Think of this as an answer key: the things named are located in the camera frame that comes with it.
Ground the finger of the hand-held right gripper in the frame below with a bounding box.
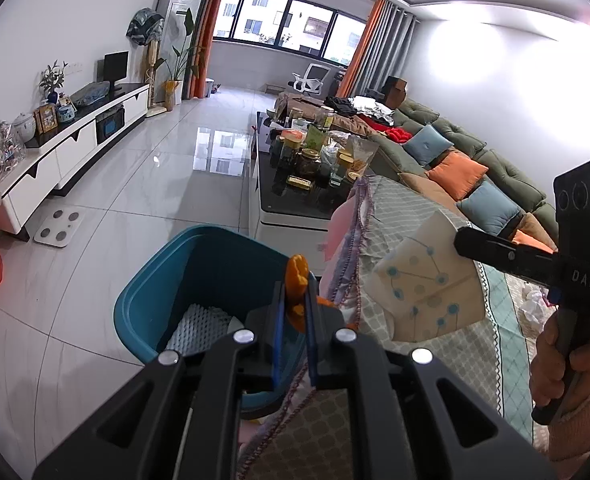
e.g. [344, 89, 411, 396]
[454, 227, 558, 281]

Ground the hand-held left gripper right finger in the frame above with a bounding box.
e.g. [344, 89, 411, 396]
[305, 272, 556, 480]

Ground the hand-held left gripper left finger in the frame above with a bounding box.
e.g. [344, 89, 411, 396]
[32, 280, 286, 480]

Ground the orange peel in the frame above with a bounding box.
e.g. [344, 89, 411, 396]
[285, 254, 336, 333]

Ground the white foam mesh sleeve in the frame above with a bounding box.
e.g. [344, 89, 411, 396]
[165, 304, 246, 356]

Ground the teal plastic bin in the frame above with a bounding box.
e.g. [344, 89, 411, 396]
[114, 225, 306, 418]

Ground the person's right hand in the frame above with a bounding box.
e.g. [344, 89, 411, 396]
[529, 312, 590, 411]

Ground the orange cushion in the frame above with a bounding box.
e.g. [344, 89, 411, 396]
[425, 151, 490, 201]
[510, 230, 556, 253]

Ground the brown cushion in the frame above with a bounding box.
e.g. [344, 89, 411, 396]
[522, 212, 558, 248]

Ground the blue cushion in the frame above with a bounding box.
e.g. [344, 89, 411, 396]
[402, 124, 455, 167]
[456, 180, 525, 237]

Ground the crumpled white tissue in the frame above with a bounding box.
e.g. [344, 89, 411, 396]
[518, 287, 551, 321]

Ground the green sofa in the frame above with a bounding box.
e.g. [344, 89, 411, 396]
[347, 97, 561, 251]

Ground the patterned tablecloth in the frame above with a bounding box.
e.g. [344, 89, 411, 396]
[235, 175, 566, 480]

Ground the black white coffee table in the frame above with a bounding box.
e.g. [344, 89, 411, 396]
[247, 110, 376, 233]

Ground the red cloth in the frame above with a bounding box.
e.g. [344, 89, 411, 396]
[382, 127, 416, 146]

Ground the group of jars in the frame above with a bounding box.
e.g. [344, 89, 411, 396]
[270, 115, 381, 191]

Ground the wooden box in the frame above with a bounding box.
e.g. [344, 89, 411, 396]
[382, 76, 408, 108]

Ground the black clothes pile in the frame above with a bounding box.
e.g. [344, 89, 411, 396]
[322, 95, 358, 116]

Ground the white bathroom scale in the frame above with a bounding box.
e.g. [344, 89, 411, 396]
[34, 208, 86, 250]

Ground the orange grey curtain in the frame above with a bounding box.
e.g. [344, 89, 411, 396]
[332, 0, 418, 101]
[182, 0, 233, 101]

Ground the white office chair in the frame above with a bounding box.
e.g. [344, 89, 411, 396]
[292, 62, 333, 97]

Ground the white TV cabinet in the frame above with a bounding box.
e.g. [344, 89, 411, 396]
[0, 82, 151, 241]

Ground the tall leafy potted plant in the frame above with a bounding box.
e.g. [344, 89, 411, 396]
[155, 7, 206, 111]

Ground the black television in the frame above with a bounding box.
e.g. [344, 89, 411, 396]
[98, 51, 130, 93]

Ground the black framed window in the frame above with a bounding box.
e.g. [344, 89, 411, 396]
[214, 0, 368, 66]

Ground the white standing air conditioner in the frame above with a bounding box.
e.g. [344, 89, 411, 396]
[156, 0, 206, 106]

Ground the white ceramic jar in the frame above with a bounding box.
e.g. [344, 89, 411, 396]
[12, 112, 38, 143]

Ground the blue vase with plant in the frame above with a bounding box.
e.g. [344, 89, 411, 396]
[40, 60, 68, 106]

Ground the covered standing fan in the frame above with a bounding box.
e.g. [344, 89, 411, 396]
[126, 7, 165, 111]

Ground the photo frame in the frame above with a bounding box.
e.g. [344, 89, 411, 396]
[34, 105, 60, 135]

